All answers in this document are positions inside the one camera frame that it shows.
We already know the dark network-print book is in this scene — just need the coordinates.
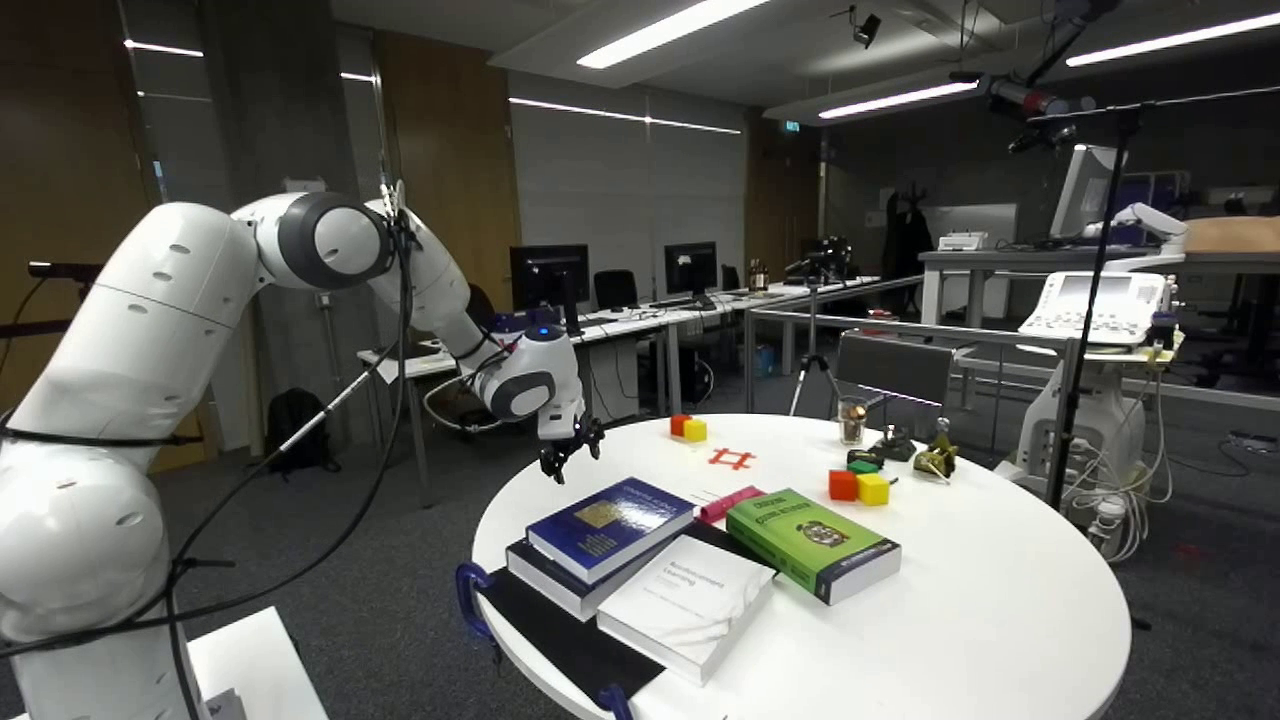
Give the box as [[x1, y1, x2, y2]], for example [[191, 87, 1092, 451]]
[[501, 537, 632, 629]]

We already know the dark hanging coat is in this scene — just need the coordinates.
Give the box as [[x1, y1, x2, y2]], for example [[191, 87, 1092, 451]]
[[878, 186, 935, 321]]

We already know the white ultrasound machine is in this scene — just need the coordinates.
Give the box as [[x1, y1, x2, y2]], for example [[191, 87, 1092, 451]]
[[998, 136, 1191, 564]]

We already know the cardboard box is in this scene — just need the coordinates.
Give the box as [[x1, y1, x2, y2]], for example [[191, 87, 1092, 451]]
[[1182, 212, 1280, 262]]

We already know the metal railing frame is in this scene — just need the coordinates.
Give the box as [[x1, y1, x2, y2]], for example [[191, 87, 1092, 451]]
[[753, 244, 1191, 415]]

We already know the long white office desk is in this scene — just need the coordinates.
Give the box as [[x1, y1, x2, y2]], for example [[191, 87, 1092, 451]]
[[357, 272, 925, 506]]

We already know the blue hardcover book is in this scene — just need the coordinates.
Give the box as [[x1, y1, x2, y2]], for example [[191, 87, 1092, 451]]
[[522, 474, 701, 588]]

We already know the blue table clamp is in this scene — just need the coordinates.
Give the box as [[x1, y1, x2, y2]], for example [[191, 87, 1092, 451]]
[[451, 555, 501, 646], [592, 677, 642, 720]]

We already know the black computer monitor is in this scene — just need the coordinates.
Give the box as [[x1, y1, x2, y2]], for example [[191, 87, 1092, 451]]
[[662, 240, 723, 314], [510, 240, 597, 337]]

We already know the pink flat book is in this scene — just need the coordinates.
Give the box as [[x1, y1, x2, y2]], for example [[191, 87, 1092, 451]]
[[695, 485, 768, 532]]

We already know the black backpack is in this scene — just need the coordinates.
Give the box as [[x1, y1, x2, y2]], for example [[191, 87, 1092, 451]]
[[260, 386, 334, 482]]

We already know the white whiteboard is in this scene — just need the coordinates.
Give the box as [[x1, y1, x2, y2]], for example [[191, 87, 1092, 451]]
[[920, 201, 1024, 328]]

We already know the white book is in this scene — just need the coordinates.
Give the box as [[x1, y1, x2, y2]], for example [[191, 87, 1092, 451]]
[[592, 532, 779, 689]]

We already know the green book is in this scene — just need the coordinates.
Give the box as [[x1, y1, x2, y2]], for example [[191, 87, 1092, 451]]
[[723, 485, 903, 610]]

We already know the black ceiling camera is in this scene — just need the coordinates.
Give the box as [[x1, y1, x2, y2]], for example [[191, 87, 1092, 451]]
[[846, 6, 888, 54]]

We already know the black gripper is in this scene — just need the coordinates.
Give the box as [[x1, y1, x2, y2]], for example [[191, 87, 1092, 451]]
[[532, 403, 607, 488]]

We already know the dark toy figure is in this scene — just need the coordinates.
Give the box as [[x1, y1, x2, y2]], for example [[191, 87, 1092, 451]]
[[914, 419, 963, 485]]

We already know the tall black stand pole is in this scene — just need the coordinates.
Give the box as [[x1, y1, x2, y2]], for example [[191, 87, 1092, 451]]
[[1024, 105, 1151, 513]]

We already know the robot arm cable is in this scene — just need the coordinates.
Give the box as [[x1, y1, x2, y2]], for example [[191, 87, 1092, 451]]
[[0, 198, 422, 657]]

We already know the ceiling strip light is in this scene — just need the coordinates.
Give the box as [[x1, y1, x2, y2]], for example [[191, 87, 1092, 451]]
[[122, 38, 209, 65], [1062, 8, 1280, 72], [818, 77, 986, 126], [510, 92, 750, 142], [571, 0, 776, 77]]

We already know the black camera tripod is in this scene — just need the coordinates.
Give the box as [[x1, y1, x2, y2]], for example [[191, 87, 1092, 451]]
[[786, 272, 850, 419]]

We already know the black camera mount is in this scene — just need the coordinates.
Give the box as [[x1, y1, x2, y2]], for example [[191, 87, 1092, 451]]
[[0, 257, 107, 337]]

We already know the white robot base platform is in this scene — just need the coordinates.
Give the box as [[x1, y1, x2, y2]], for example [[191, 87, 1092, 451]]
[[185, 606, 334, 720]]

